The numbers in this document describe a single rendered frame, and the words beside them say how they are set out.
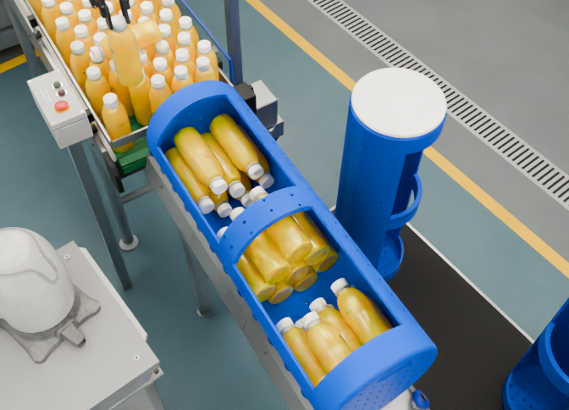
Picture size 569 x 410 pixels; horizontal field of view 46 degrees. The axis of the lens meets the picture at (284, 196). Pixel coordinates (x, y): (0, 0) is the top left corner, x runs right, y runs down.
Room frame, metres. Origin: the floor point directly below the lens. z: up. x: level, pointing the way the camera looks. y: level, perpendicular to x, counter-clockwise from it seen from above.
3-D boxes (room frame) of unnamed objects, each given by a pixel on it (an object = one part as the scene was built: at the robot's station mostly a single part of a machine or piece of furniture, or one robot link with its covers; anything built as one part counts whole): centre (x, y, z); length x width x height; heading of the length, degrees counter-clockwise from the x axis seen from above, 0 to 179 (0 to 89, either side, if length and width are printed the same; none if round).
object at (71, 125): (1.30, 0.64, 1.05); 0.20 x 0.10 x 0.10; 32
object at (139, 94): (1.41, 0.43, 0.99); 0.07 x 0.07 x 0.19
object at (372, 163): (1.38, -0.33, 0.59); 0.28 x 0.28 x 0.88
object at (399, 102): (1.38, -0.33, 1.03); 0.28 x 0.28 x 0.01
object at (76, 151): (1.30, 0.64, 0.50); 0.04 x 0.04 x 1.00; 32
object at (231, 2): (1.80, 0.19, 0.55); 0.04 x 0.04 x 1.10; 32
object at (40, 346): (0.65, 0.52, 1.10); 0.22 x 0.18 x 0.06; 51
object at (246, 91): (1.43, 0.14, 0.95); 0.10 x 0.07 x 0.10; 122
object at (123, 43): (1.34, 0.43, 1.23); 0.07 x 0.07 x 0.19
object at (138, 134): (1.35, 0.33, 0.96); 0.40 x 0.01 x 0.03; 122
